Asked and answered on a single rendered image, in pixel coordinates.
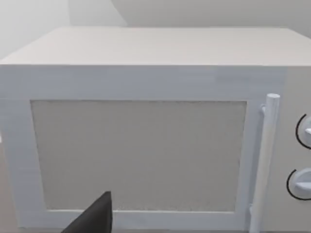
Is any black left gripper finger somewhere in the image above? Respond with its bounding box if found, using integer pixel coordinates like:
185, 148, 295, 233
61, 190, 114, 233

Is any white microwave door handle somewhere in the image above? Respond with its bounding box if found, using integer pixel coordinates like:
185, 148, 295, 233
248, 93, 280, 233

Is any pale microwave door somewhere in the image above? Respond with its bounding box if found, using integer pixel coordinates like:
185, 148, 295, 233
0, 65, 287, 231

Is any pale microwave oven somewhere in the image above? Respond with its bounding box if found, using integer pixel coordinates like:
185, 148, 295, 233
0, 27, 311, 233

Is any white microwave knob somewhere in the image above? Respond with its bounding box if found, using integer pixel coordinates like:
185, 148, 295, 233
295, 114, 311, 149
286, 168, 311, 201

